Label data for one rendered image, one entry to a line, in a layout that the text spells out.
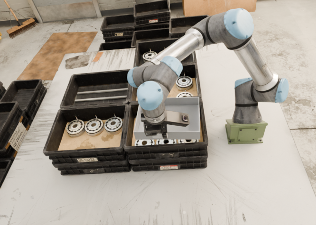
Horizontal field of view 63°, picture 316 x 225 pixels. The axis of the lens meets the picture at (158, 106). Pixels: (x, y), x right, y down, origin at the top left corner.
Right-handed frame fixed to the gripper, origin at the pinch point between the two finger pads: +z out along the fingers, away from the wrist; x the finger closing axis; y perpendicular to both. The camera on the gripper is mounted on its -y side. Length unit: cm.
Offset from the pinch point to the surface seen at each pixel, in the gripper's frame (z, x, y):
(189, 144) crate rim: 15.4, 0.2, -9.2
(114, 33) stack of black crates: 120, -173, 60
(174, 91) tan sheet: 38, -42, -4
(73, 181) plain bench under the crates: 37, 8, 54
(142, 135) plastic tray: 0.9, -0.6, 10.2
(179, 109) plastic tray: 7.7, -14.3, -6.3
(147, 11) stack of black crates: 119, -201, 20
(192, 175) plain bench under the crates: 36.6, 9.5, -9.2
